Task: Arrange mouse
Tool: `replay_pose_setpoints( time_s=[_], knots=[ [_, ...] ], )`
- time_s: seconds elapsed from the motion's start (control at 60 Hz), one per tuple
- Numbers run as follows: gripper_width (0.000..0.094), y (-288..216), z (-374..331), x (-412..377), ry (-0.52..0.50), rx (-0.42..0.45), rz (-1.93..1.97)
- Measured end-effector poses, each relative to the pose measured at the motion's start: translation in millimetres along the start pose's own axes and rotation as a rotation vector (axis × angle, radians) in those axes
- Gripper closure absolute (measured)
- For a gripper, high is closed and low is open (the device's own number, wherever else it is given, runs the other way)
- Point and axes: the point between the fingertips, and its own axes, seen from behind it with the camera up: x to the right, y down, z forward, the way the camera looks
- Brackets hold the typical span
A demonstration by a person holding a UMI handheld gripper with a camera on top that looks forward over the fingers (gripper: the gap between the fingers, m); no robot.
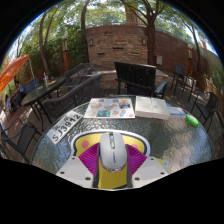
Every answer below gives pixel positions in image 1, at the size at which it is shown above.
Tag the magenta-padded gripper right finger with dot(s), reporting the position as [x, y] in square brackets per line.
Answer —
[148, 170]

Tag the round dark side table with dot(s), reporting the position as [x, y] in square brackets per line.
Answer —
[41, 90]

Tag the black metal armchair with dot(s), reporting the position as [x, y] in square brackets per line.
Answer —
[182, 78]
[206, 108]
[20, 138]

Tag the dark metal mesh chair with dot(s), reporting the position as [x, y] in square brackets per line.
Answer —
[78, 74]
[75, 96]

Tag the black slatted bench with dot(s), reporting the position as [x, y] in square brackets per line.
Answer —
[135, 76]

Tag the yellow white-edged mouse pad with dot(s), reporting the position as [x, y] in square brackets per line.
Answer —
[86, 138]

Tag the white licence plate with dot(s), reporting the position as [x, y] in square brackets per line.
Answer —
[64, 127]

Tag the open white book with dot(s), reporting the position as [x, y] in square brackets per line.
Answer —
[151, 107]

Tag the person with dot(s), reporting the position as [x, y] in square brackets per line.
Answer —
[19, 89]

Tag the small green object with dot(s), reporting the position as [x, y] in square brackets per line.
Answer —
[192, 120]

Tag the orange parasol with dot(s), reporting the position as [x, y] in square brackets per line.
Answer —
[11, 71]

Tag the blue chair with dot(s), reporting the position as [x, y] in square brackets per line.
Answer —
[31, 85]

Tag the white computer mouse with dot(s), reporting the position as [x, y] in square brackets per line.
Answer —
[113, 150]

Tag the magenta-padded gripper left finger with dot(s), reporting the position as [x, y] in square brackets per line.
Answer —
[75, 171]

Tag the colourful picture sheet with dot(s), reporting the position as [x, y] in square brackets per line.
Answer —
[109, 108]

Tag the blue and white booklet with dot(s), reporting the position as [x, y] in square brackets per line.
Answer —
[176, 111]

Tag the clear bottle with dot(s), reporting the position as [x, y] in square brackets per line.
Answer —
[45, 79]

